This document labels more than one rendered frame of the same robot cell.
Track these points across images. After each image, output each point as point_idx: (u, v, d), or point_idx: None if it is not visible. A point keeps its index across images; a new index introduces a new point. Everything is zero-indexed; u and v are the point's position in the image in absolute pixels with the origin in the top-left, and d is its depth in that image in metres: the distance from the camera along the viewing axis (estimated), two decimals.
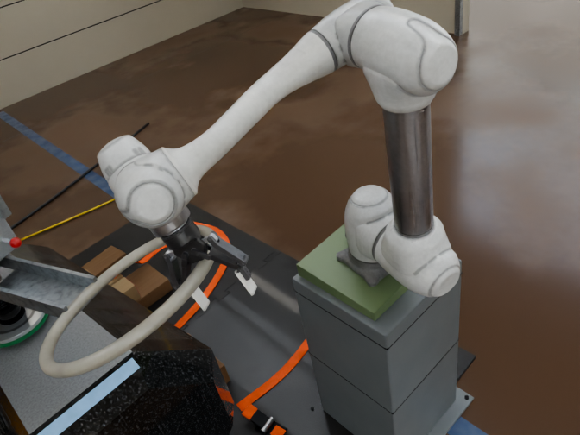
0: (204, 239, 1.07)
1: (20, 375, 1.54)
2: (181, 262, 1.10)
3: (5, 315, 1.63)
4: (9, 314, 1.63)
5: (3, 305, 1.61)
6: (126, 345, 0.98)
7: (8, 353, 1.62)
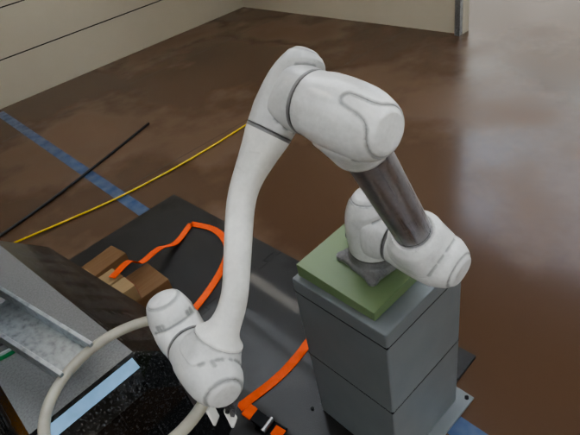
0: None
1: (20, 375, 1.54)
2: None
3: None
4: None
5: None
6: None
7: None
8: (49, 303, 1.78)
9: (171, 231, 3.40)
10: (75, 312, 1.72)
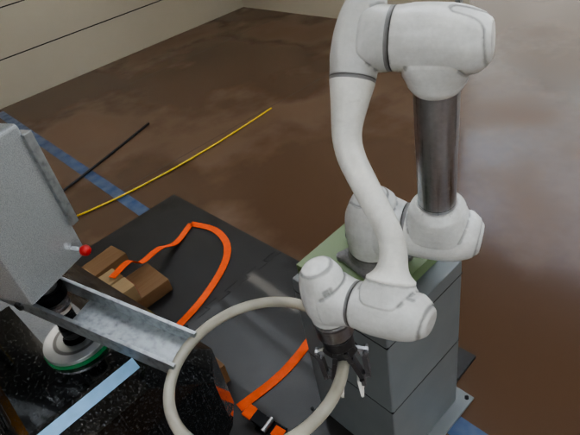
0: (359, 348, 1.21)
1: (20, 375, 1.54)
2: (332, 362, 1.23)
3: (72, 335, 1.55)
4: (75, 334, 1.55)
5: None
6: None
7: (8, 353, 1.62)
8: None
9: (171, 231, 3.40)
10: (75, 312, 1.72)
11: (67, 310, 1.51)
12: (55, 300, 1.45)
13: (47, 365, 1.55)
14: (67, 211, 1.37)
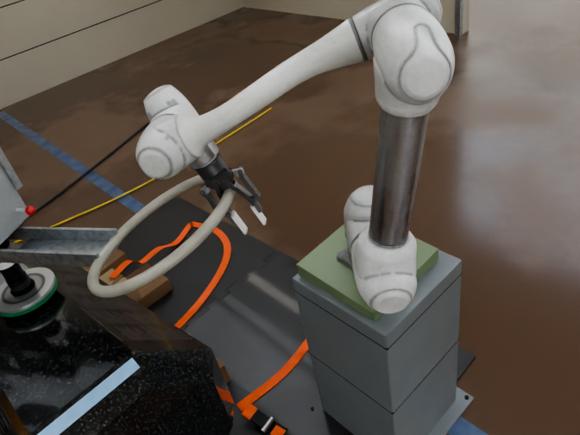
0: (233, 170, 1.31)
1: (20, 375, 1.54)
2: (216, 192, 1.33)
3: (19, 286, 1.74)
4: (22, 285, 1.74)
5: (15, 276, 1.73)
6: (182, 254, 1.20)
7: (8, 353, 1.62)
8: (49, 303, 1.78)
9: (171, 231, 3.40)
10: (75, 312, 1.72)
11: None
12: None
13: (47, 365, 1.55)
14: (12, 177, 1.60)
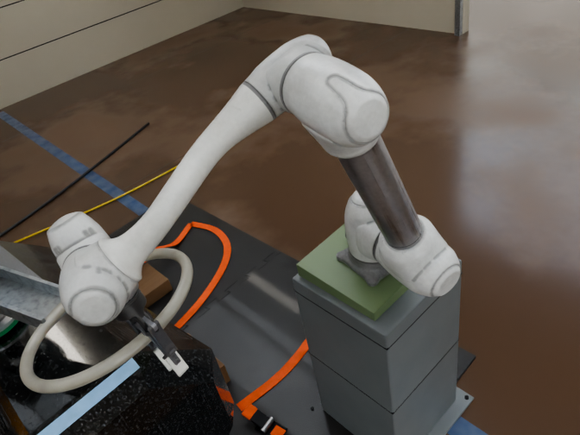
0: (146, 322, 1.08)
1: (20, 375, 1.54)
2: (133, 327, 1.14)
3: None
4: None
5: None
6: (107, 368, 1.09)
7: (8, 353, 1.62)
8: None
9: (171, 231, 3.40)
10: None
11: None
12: None
13: (47, 365, 1.55)
14: None
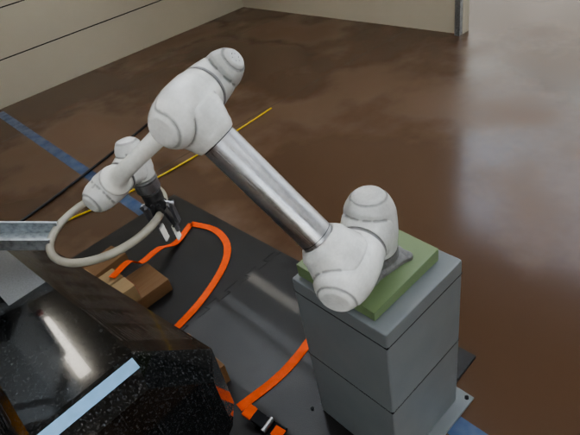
0: (167, 202, 1.86)
1: (20, 375, 1.54)
2: (151, 211, 1.88)
3: None
4: None
5: None
6: (146, 233, 1.81)
7: (8, 353, 1.62)
8: (49, 303, 1.78)
9: (171, 231, 3.40)
10: (75, 312, 1.72)
11: None
12: None
13: (47, 365, 1.55)
14: None
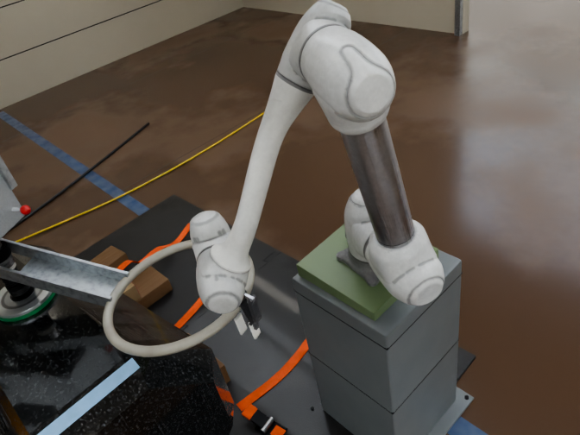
0: (246, 296, 1.41)
1: (20, 375, 1.54)
2: None
3: (18, 291, 1.76)
4: (21, 290, 1.77)
5: (15, 281, 1.75)
6: (210, 335, 1.39)
7: (8, 353, 1.62)
8: (49, 303, 1.78)
9: (171, 231, 3.40)
10: (75, 312, 1.72)
11: (13, 267, 1.72)
12: (1, 257, 1.67)
13: (47, 365, 1.55)
14: (7, 177, 1.60)
